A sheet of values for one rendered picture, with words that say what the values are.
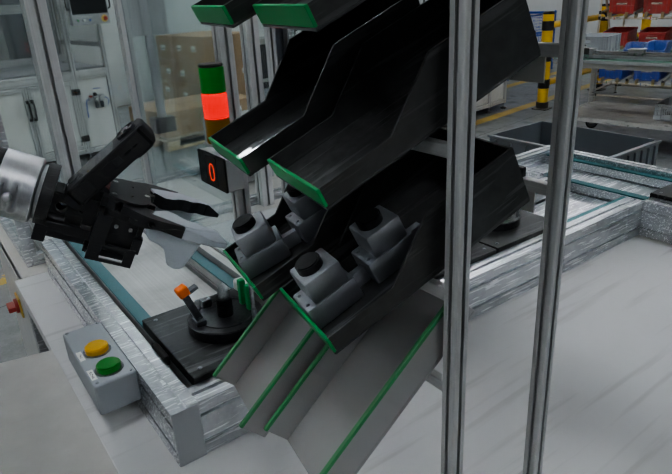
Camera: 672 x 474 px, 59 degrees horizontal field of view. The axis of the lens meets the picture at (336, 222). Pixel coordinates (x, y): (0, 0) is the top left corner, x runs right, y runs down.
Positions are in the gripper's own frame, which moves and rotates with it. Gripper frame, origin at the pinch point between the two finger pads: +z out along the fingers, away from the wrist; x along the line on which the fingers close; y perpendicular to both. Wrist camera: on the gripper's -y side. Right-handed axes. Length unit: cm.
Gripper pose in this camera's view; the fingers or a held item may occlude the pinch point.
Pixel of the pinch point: (217, 222)
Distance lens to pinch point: 76.0
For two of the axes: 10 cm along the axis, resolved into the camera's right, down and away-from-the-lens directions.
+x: 2.9, 4.0, -8.7
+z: 8.7, 2.6, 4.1
